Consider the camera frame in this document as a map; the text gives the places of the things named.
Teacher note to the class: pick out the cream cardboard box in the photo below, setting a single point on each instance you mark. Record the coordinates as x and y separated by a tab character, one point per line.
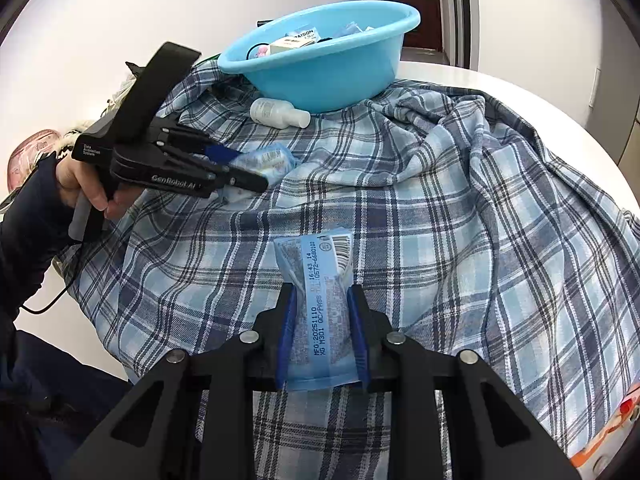
285	44

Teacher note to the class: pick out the blue white Haison box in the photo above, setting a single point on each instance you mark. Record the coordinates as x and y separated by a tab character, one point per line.
304	37

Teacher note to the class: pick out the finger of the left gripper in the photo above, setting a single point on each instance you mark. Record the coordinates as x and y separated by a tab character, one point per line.
209	176
193	141

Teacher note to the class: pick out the white plastic bottle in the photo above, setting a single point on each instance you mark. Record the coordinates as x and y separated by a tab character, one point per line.
278	114

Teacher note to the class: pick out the blue tissue pack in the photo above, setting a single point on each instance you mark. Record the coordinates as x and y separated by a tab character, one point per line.
273	162
321	268

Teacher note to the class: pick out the person left hand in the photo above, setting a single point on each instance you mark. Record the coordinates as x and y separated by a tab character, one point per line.
73	177

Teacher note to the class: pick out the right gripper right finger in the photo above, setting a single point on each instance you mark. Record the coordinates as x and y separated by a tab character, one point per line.
452	416

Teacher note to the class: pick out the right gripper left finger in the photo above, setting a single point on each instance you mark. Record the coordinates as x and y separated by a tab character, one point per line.
191	416

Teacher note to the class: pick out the blue plastic basin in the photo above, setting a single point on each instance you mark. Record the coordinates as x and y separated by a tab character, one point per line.
356	58

